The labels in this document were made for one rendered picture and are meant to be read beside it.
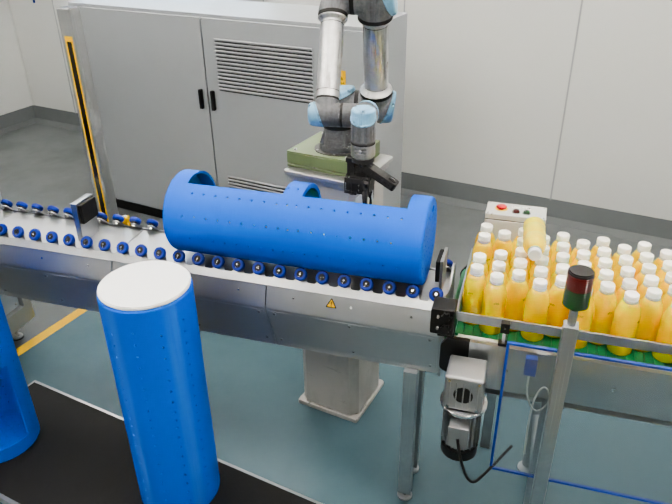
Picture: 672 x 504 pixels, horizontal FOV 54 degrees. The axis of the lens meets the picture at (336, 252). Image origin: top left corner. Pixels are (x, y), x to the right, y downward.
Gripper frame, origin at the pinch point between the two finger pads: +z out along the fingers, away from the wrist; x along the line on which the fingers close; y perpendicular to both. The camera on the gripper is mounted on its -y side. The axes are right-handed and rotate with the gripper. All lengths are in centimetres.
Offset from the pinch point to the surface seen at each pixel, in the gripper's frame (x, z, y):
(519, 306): 15, 16, -50
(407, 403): 10, 66, -18
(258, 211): 11.8, -2.6, 33.2
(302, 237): 14.5, 3.1, 17.5
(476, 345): 24, 26, -39
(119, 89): -185, 24, 217
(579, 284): 40, -9, -63
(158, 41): -177, -10, 178
